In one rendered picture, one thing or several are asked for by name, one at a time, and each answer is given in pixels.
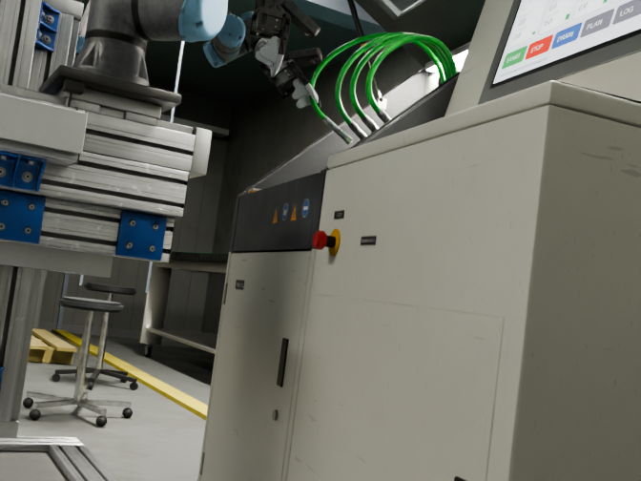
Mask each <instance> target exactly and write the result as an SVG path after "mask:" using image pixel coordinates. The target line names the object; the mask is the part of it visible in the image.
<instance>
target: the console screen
mask: <svg viewBox="0 0 641 481"><path fill-rule="evenodd" d="M638 52H641V0H513V3H512V6H511V9H510V12H509V15H508V18H507V21H506V24H505V27H504V30H503V33H502V36H501V39H500V42H499V45H498V47H497V50H496V53H495V55H494V58H493V61H492V64H491V67H490V69H489V72H488V75H487V78H486V83H485V86H484V88H483V91H482V93H481V96H480V99H479V102H478V105H480V104H483V103H486V102H488V101H491V100H494V99H497V98H500V97H503V96H506V95H509V94H513V93H516V92H519V91H522V90H524V89H527V88H530V87H533V86H536V85H539V84H542V83H545V82H548V81H550V80H554V81H555V80H558V79H561V78H564V77H567V76H570V75H573V74H576V73H580V72H582V71H585V70H588V69H591V68H594V67H597V66H600V65H603V64H606V63H609V62H611V61H614V60H617V59H620V58H623V57H626V56H629V55H632V54H635V53H638Z"/></svg>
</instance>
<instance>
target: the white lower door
mask: <svg viewBox="0 0 641 481"><path fill-rule="evenodd" d="M310 258H311V251H290V252H257V253H232V254H231V260H230V267H229V274H228V282H227V283H226V284H225V290H224V297H223V304H224V309H223V316H222V323H221V330H220V337H219V344H218V352H217V364H216V372H215V379H214V385H213V392H212V400H211V406H210V413H209V421H208V428H207V434H206V442H205V449H204V451H203V452H202V457H201V464H200V472H199V473H200V475H201V476H200V481H281V479H282V472H283V464H284V457H285V450H286V442H287V434H288V428H289V420H290V412H291V405H292V398H293V390H294V383H295V375H296V368H297V360H298V353H299V345H300V332H301V324H302V316H303V309H304V302H305V294H306V287H307V280H308V272H309V264H310Z"/></svg>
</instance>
